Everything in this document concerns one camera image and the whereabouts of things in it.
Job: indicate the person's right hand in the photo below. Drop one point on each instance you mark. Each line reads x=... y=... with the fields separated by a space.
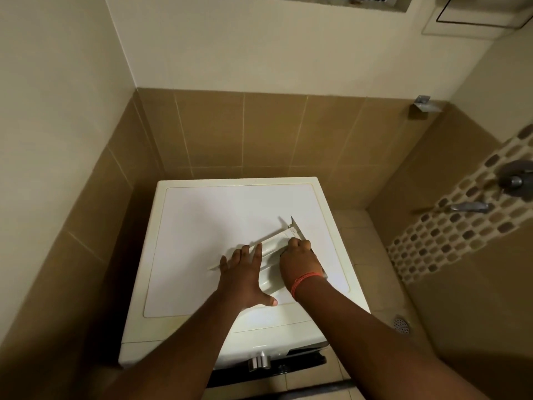
x=300 y=264

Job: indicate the person's left hand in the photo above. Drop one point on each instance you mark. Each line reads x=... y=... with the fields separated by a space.
x=243 y=283

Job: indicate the white washing machine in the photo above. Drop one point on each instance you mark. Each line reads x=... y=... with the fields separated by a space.
x=200 y=229

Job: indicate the person's right forearm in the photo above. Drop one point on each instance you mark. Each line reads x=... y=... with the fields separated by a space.
x=374 y=349

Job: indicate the person's left forearm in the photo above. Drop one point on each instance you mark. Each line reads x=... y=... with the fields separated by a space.
x=179 y=354

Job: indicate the red thread wristband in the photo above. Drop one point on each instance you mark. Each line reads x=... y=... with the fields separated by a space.
x=306 y=279

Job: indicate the round steel floor drain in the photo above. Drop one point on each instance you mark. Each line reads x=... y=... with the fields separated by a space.
x=402 y=324

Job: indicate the chrome shower mixer valve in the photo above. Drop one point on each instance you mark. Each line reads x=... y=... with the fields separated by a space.
x=516 y=179

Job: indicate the dark framed louvre window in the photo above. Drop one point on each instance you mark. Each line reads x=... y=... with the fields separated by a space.
x=333 y=1

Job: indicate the chrome wall hook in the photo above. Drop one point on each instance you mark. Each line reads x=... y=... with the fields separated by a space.
x=424 y=104

